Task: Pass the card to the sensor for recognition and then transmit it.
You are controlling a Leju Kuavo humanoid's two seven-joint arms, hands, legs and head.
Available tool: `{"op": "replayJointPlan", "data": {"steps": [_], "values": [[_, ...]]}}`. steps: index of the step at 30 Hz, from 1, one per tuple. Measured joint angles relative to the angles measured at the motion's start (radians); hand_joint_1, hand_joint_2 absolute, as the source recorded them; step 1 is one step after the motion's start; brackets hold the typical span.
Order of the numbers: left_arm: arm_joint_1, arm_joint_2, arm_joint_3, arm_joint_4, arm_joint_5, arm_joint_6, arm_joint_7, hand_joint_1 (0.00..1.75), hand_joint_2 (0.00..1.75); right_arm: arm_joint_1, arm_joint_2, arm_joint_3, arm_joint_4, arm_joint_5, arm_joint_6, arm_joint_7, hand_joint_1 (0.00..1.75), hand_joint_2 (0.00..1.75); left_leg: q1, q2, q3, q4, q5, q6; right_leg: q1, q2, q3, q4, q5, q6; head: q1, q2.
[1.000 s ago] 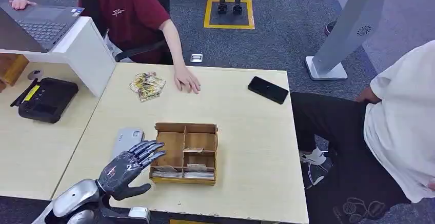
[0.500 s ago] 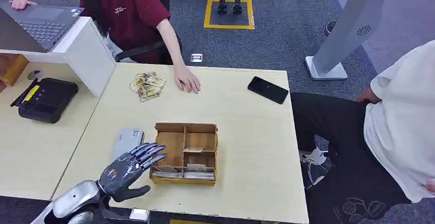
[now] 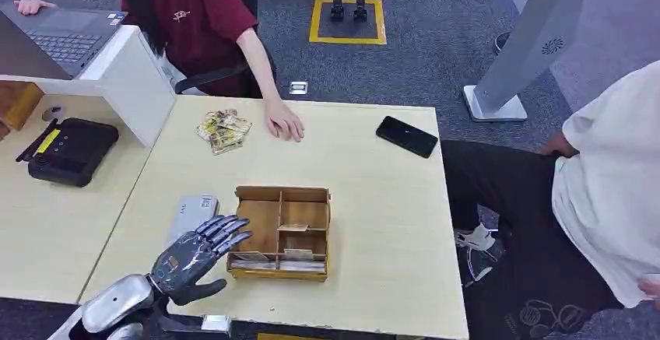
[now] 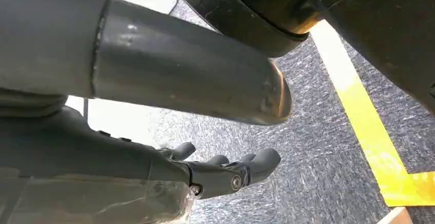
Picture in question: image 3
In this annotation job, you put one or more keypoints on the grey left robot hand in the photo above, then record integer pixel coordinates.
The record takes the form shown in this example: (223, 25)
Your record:
(188, 265)

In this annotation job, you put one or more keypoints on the person's right hand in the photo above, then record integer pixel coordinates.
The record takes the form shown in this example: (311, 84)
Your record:
(31, 5)

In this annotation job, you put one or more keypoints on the person's left hand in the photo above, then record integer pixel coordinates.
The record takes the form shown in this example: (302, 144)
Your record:
(283, 120)

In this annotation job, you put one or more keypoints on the foil card pack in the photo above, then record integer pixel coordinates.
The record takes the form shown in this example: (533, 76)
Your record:
(188, 216)

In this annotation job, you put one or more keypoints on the silver floor socket plate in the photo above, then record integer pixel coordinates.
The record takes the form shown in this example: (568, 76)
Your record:
(298, 88)

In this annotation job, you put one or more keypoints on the grey laptop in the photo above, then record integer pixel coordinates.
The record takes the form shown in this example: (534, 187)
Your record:
(67, 36)

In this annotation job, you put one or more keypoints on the stack of foil card packs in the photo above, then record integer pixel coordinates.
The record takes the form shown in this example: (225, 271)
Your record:
(222, 130)

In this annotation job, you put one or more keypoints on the card pack in box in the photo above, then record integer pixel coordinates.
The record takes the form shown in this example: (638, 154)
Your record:
(298, 254)
(252, 261)
(301, 266)
(294, 228)

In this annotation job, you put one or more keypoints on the black office chair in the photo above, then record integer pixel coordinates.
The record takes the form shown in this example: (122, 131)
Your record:
(216, 76)

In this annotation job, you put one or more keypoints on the wooden compartment box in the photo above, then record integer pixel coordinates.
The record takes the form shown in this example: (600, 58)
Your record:
(263, 224)

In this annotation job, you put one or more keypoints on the brown wooden block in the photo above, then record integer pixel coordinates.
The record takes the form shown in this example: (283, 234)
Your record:
(19, 103)

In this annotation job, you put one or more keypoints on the yellow floor tape square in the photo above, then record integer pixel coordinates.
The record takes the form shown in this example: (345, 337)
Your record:
(314, 22)

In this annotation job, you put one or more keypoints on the round grey disc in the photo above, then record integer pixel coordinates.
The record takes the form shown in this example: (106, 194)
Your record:
(52, 113)

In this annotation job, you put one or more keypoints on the yellow floor tape strip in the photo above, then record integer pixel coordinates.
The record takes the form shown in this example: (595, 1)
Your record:
(283, 337)

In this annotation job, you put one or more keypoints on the white desk riser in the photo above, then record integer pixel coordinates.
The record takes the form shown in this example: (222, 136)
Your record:
(129, 80)

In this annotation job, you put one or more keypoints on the black smartphone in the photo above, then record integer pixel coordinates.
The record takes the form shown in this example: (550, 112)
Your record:
(407, 137)

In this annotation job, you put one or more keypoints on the person in red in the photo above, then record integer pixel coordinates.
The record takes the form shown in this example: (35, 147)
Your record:
(201, 23)

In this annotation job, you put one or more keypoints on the black device with yellow label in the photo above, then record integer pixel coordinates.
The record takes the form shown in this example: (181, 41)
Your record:
(72, 152)

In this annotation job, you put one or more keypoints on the black shoe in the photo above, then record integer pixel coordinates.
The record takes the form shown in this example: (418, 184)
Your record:
(500, 42)

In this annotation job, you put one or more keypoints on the white floor stand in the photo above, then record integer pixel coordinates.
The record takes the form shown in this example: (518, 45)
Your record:
(531, 33)

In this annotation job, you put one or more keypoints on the person in white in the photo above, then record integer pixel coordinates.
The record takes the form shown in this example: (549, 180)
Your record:
(608, 188)

